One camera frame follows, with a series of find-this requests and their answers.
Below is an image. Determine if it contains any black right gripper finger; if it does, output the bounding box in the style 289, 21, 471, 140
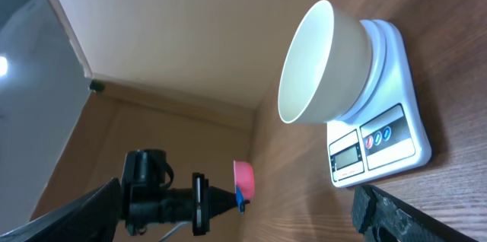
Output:
352, 184, 472, 242

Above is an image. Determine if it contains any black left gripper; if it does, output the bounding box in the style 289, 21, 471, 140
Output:
121, 149, 250, 236

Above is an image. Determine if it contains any pink scoop with blue handle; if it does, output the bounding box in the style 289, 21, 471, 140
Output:
234, 161, 255, 214

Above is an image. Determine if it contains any white digital kitchen scale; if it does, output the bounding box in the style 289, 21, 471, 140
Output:
326, 20, 432, 187

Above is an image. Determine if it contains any white bowl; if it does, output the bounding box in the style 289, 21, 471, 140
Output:
278, 0, 373, 123

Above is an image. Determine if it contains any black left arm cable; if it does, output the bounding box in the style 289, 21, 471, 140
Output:
158, 221, 191, 242

